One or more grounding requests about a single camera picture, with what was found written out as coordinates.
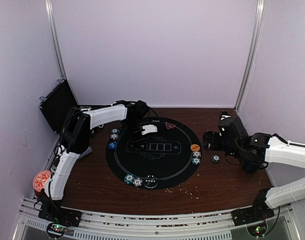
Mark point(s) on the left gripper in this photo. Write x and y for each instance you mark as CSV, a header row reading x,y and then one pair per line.
x,y
135,141

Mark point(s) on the green chip stack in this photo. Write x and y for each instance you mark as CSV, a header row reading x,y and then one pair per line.
x,y
215,158

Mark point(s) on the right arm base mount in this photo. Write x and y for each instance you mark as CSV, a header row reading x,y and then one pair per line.
x,y
255,220

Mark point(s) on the red patterned tin can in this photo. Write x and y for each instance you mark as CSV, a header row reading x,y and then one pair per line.
x,y
40,180

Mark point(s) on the dark blue mug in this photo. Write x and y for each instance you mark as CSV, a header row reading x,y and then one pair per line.
x,y
251,167

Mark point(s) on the green fifty chip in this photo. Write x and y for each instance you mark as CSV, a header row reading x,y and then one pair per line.
x,y
115,131

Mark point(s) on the grey card deck box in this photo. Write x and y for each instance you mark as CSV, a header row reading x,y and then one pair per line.
x,y
86,152

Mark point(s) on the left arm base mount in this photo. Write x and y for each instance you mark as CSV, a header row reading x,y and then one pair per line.
x,y
60,217

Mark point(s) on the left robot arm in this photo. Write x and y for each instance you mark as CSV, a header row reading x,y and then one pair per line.
x,y
75,134

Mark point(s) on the black poker set case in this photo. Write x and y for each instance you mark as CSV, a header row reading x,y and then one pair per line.
x,y
56,105

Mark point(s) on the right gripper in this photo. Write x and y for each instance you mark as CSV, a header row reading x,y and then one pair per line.
x,y
207,138

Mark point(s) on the blue small blind button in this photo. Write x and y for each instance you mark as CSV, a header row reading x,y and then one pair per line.
x,y
112,145

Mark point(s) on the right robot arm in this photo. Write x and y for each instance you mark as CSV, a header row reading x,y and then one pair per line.
x,y
257,151

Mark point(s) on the red triangle marker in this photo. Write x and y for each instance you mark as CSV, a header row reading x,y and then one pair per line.
x,y
169,126

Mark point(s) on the aluminium front rail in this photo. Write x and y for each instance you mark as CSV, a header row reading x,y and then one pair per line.
x,y
159,215

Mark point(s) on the round black poker mat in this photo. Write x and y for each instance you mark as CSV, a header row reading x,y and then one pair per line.
x,y
167,154

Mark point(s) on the orange big blind button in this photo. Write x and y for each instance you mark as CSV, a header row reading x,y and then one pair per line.
x,y
195,147

